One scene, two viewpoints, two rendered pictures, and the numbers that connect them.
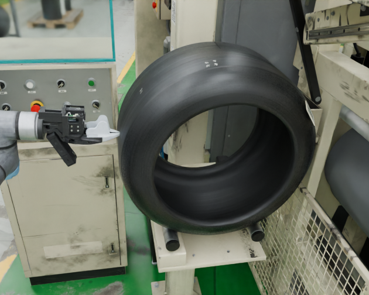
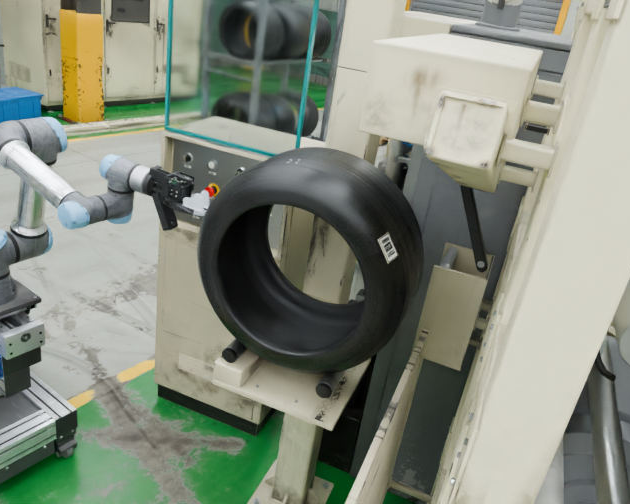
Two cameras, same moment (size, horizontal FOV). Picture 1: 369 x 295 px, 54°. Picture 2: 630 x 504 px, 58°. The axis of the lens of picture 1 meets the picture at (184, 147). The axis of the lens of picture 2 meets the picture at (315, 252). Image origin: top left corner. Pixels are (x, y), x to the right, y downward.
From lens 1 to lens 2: 0.83 m
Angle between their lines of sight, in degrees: 27
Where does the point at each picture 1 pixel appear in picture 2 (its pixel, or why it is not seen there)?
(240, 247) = (313, 405)
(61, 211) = (205, 316)
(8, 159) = (117, 203)
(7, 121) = (124, 168)
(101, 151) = not seen: hidden behind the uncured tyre
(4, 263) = (149, 363)
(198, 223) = (255, 338)
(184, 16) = (335, 121)
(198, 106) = (262, 197)
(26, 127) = (136, 177)
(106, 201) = not seen: hidden behind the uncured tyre
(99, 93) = not seen: hidden behind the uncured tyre
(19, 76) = (205, 153)
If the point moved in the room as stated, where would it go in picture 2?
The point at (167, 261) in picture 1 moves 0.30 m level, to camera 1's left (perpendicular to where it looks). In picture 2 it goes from (221, 373) to (147, 330)
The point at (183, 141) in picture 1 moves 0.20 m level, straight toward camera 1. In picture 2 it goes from (317, 266) to (279, 287)
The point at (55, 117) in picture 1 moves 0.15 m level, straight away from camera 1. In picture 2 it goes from (161, 177) to (183, 163)
